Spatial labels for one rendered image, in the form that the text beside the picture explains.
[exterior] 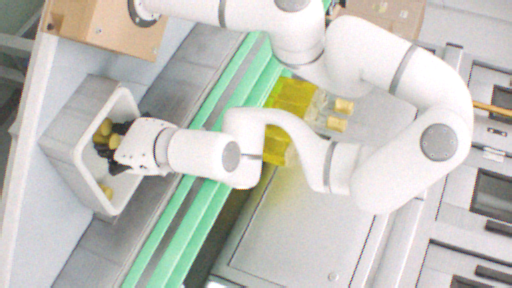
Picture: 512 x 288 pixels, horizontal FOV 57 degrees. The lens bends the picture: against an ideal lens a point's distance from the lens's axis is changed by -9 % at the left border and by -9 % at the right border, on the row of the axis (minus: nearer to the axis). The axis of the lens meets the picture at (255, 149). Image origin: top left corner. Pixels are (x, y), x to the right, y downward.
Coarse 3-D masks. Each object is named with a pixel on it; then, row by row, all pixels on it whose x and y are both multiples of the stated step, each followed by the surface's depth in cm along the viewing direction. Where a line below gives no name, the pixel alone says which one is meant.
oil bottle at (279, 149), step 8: (264, 136) 118; (272, 136) 118; (280, 136) 118; (288, 136) 118; (264, 144) 117; (272, 144) 117; (280, 144) 116; (288, 144) 116; (264, 152) 117; (272, 152) 116; (280, 152) 115; (288, 152) 115; (296, 152) 115; (264, 160) 120; (272, 160) 119; (280, 160) 117; (288, 160) 116; (296, 160) 116
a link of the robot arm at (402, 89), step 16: (416, 48) 72; (400, 64) 71; (416, 64) 71; (432, 64) 71; (400, 80) 72; (416, 80) 71; (432, 80) 72; (448, 80) 72; (400, 96) 74; (416, 96) 73; (432, 96) 73; (448, 96) 74; (464, 96) 74; (464, 112) 71
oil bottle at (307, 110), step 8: (272, 96) 125; (280, 96) 125; (288, 96) 125; (264, 104) 124; (272, 104) 124; (280, 104) 124; (288, 104) 123; (296, 104) 123; (304, 104) 123; (312, 104) 123; (296, 112) 122; (304, 112) 121; (312, 112) 122; (312, 120) 121; (312, 128) 124
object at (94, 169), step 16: (112, 96) 89; (128, 96) 92; (112, 112) 99; (128, 112) 97; (96, 128) 86; (80, 144) 83; (80, 160) 84; (96, 160) 100; (96, 176) 102; (112, 176) 104; (128, 176) 104; (96, 192) 91; (128, 192) 102; (112, 208) 97
